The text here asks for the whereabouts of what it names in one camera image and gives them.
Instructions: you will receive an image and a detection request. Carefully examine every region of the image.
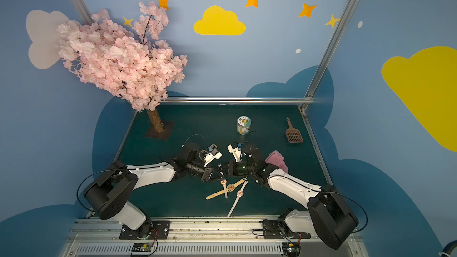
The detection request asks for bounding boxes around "white strap watch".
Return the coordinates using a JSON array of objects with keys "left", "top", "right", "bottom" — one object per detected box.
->
[
  {"left": 220, "top": 179, "right": 228, "bottom": 199},
  {"left": 227, "top": 180, "right": 248, "bottom": 217}
]

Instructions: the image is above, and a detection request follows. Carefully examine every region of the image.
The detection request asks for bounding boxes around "pink cloth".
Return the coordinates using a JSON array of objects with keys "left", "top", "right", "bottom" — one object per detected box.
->
[{"left": 265, "top": 150, "right": 289, "bottom": 173}]

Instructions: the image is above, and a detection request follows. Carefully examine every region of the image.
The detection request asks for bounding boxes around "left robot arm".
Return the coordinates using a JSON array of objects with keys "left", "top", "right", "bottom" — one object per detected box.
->
[{"left": 83, "top": 143, "right": 224, "bottom": 240}]

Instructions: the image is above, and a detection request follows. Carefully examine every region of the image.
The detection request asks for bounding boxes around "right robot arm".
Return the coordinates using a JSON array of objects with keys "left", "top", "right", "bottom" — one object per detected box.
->
[{"left": 221, "top": 144, "right": 359, "bottom": 250}]

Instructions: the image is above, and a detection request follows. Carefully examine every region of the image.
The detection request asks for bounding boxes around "jar with sunflower lid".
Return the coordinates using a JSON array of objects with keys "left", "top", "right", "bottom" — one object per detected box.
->
[{"left": 237, "top": 116, "right": 252, "bottom": 135}]

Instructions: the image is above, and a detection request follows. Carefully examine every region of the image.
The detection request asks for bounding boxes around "brown litter scoop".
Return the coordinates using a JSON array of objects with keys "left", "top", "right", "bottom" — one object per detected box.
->
[{"left": 285, "top": 117, "right": 303, "bottom": 143}]

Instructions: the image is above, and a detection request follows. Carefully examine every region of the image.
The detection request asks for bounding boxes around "right circuit board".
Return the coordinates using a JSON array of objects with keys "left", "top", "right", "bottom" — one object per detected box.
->
[{"left": 282, "top": 242, "right": 301, "bottom": 257}]

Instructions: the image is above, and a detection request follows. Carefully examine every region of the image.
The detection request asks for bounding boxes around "circuit board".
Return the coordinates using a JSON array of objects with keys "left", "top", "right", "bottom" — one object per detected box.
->
[
  {"left": 130, "top": 243, "right": 153, "bottom": 257},
  {"left": 282, "top": 242, "right": 301, "bottom": 257}
]

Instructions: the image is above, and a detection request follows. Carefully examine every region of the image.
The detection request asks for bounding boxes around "left circuit board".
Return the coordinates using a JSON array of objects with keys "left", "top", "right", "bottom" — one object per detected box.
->
[{"left": 130, "top": 243, "right": 153, "bottom": 257}]

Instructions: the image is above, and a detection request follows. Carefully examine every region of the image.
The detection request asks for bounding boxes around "pink blossom tree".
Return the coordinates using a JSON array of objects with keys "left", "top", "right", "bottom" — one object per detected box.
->
[{"left": 57, "top": 1, "right": 188, "bottom": 133}]

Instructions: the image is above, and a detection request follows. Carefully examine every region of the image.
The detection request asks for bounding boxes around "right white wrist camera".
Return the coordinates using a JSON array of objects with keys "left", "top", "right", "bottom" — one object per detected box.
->
[{"left": 227, "top": 143, "right": 242, "bottom": 163}]

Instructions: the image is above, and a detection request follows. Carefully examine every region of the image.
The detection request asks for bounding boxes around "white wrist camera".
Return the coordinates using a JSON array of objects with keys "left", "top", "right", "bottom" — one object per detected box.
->
[
  {"left": 202, "top": 144, "right": 222, "bottom": 167},
  {"left": 227, "top": 143, "right": 242, "bottom": 163}
]

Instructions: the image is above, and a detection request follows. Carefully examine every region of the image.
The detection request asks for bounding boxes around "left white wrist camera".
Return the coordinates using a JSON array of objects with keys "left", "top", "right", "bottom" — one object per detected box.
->
[{"left": 202, "top": 144, "right": 222, "bottom": 167}]

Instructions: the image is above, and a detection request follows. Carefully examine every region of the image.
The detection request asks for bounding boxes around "gold strap watch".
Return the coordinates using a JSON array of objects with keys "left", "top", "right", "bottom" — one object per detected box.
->
[{"left": 206, "top": 178, "right": 247, "bottom": 200}]

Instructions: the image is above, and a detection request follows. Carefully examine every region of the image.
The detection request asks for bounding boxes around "brown tree base plate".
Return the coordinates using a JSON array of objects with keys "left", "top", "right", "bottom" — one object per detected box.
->
[{"left": 145, "top": 121, "right": 174, "bottom": 140}]

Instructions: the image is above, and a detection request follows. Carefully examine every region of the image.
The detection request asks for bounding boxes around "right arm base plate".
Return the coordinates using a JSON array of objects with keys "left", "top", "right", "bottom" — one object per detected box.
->
[{"left": 261, "top": 220, "right": 311, "bottom": 240}]

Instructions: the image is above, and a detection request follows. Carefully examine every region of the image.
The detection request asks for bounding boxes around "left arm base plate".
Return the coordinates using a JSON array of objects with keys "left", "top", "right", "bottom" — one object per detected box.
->
[{"left": 119, "top": 220, "right": 171, "bottom": 240}]

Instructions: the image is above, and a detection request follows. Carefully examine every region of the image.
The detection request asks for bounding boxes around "back aluminium frame bar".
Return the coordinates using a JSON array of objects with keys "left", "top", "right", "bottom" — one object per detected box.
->
[{"left": 161, "top": 97, "right": 314, "bottom": 105}]

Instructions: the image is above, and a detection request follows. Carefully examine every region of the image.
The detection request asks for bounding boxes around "aluminium front rail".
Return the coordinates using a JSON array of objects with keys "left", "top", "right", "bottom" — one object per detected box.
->
[{"left": 60, "top": 215, "right": 368, "bottom": 257}]

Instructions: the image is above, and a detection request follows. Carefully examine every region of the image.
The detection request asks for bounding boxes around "right aluminium frame post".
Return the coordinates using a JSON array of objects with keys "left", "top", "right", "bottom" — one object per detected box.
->
[{"left": 300, "top": 0, "right": 360, "bottom": 114}]

